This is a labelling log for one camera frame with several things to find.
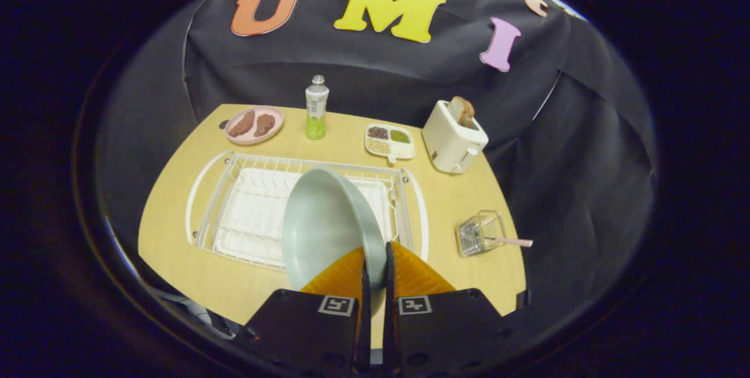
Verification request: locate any white divided snack dish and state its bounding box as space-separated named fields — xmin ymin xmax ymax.
xmin=364 ymin=124 xmax=415 ymax=165

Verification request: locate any white spoon with pink handle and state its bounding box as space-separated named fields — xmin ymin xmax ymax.
xmin=485 ymin=236 xmax=534 ymax=248

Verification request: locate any clear bottle with green liquid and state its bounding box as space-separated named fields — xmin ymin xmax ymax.
xmin=305 ymin=75 xmax=330 ymax=141

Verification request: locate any small wire basket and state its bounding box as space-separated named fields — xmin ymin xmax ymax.
xmin=456 ymin=210 xmax=507 ymax=258

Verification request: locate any brown bread slice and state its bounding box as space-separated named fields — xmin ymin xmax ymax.
xmin=446 ymin=96 xmax=476 ymax=128

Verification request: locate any pink plate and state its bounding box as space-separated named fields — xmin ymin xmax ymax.
xmin=224 ymin=105 xmax=285 ymax=145

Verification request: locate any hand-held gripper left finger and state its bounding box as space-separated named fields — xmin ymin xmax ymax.
xmin=234 ymin=246 xmax=371 ymax=376

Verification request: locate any black backdrop cloth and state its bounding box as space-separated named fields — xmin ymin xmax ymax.
xmin=97 ymin=0 xmax=657 ymax=332

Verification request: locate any pale green plate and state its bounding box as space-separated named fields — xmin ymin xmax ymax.
xmin=281 ymin=168 xmax=387 ymax=315

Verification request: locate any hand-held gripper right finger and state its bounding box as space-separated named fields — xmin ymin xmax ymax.
xmin=384 ymin=241 xmax=516 ymax=376

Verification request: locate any white toaster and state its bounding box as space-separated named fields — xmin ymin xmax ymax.
xmin=422 ymin=100 xmax=489 ymax=175

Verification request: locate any white wire dish rack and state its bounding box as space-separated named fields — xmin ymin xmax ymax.
xmin=185 ymin=151 xmax=429 ymax=270

